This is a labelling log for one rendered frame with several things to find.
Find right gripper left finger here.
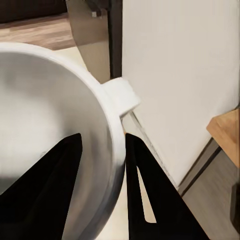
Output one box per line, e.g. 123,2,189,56
0,133,83,240

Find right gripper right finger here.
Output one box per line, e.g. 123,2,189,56
125,133,210,240

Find coffee cup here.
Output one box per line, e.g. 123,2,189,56
0,42,142,240

